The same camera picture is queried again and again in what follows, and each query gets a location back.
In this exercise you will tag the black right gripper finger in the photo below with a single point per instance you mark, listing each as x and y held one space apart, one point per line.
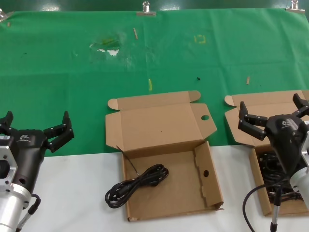
252 125
303 106

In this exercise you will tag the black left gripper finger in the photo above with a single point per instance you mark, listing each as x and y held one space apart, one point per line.
6 125
61 134

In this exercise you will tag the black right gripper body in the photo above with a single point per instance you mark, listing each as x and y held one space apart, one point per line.
287 142

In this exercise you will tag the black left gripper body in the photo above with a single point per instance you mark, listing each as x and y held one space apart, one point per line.
26 154

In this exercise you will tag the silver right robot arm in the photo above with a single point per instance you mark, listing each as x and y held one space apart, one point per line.
301 180

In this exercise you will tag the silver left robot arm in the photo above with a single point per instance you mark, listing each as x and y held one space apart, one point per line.
9 210

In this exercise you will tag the cardboard box with round hole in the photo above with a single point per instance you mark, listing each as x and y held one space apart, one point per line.
178 183

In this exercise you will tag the short wooden stick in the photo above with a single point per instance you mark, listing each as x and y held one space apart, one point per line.
248 80

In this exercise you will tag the green table cloth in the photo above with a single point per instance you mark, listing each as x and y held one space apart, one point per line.
48 72

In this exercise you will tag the long wooden stick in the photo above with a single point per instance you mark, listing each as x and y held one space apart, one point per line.
135 33

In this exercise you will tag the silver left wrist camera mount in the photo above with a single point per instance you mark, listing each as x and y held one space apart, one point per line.
7 154

